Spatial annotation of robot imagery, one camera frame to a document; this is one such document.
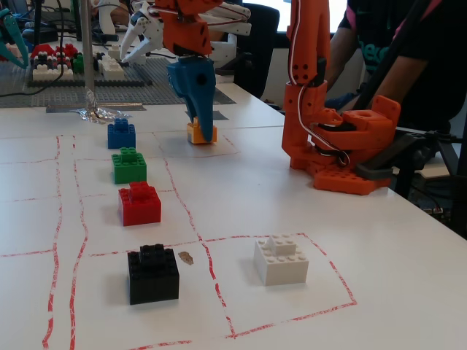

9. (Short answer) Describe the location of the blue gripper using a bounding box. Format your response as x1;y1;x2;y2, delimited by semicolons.
166;57;217;144

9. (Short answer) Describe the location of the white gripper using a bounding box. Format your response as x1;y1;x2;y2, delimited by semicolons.
119;1;165;63

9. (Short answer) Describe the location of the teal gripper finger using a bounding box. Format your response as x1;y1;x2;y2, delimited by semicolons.
0;7;30;70

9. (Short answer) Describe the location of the orange toy brick block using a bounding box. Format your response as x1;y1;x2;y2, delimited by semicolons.
186;122;219;145

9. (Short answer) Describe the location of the blue toy brick block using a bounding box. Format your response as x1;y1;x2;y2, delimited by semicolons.
107;117;137;149

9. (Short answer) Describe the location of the green toy brick block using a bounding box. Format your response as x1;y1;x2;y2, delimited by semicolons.
111;146;148;184

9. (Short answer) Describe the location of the red toy brick block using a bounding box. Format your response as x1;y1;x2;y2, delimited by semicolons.
117;181;163;228

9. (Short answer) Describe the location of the black toy brick block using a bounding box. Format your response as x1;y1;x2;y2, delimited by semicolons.
126;243;181;306

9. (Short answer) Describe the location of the white toy brick block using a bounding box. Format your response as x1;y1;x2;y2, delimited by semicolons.
252;233;310;287

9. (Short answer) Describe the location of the white brick stack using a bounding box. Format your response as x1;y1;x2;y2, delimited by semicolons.
95;44;127;79

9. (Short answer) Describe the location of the red white black brick pile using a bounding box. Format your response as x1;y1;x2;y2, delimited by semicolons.
29;42;76;82

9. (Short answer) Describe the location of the metal pole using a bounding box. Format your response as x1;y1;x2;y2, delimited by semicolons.
80;0;96;92

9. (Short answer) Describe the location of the grey studded baseplate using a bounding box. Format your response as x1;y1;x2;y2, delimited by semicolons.
0;54;236;109

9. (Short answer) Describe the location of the long grey tape strip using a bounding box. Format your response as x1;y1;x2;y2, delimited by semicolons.
45;102;147;114

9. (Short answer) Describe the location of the black office chair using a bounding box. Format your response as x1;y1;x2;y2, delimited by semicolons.
233;2;281;100

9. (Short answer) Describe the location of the crumpled aluminium foil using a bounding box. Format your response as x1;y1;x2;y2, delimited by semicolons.
69;89;134;125

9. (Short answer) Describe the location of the black table clamp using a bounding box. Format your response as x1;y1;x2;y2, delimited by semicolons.
352;128;460;180

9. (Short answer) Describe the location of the person in black shirt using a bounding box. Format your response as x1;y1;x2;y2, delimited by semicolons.
323;0;467;133

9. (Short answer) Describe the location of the white leader arm handle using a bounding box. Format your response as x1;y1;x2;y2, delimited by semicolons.
93;0;121;42

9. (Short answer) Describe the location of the white red servo cable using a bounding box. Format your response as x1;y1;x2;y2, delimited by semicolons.
290;0;353;169

